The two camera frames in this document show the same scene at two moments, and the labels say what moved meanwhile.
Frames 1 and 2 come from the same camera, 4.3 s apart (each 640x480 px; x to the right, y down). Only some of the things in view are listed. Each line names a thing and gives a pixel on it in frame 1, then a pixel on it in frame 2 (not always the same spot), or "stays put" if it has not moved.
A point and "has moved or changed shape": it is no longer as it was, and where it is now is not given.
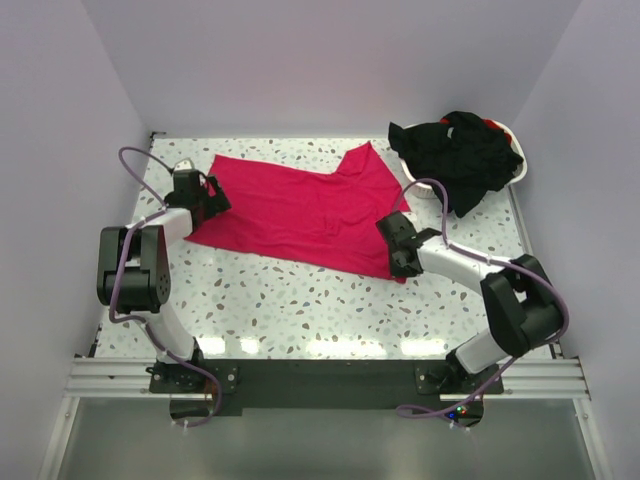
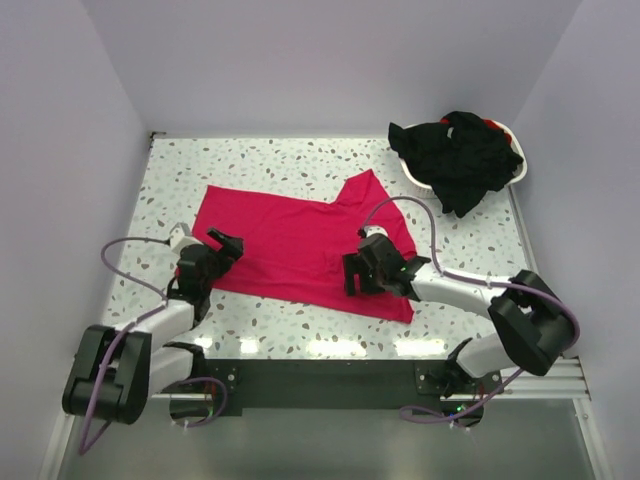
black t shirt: x=467 y=155 stays put
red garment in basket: x=488 y=121 stays put
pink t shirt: x=304 y=214 has moved or changed shape
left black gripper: x=217 y=203 -> x=231 y=250
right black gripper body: x=397 y=270 -> x=383 y=277
